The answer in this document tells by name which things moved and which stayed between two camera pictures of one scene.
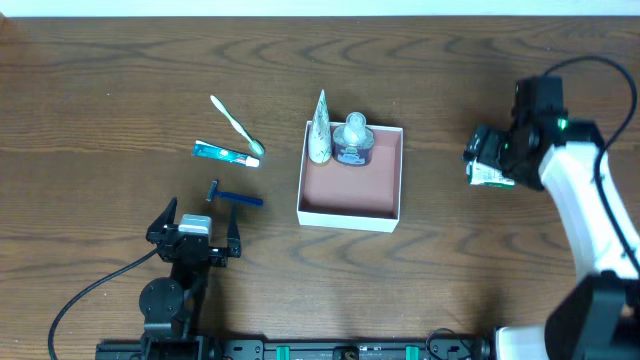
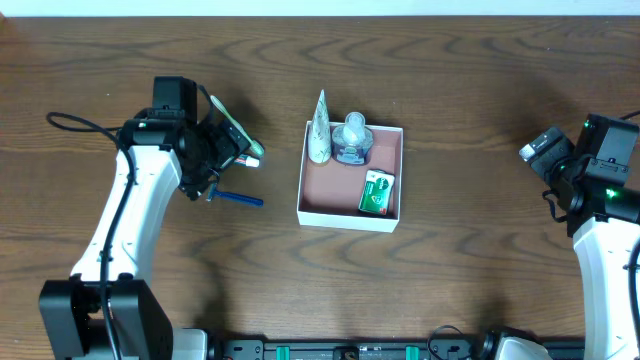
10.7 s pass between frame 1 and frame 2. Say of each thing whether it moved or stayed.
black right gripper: moved
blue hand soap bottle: stayed
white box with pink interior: stayed
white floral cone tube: stayed
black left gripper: moved
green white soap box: moved
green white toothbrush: stayed
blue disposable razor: stayed
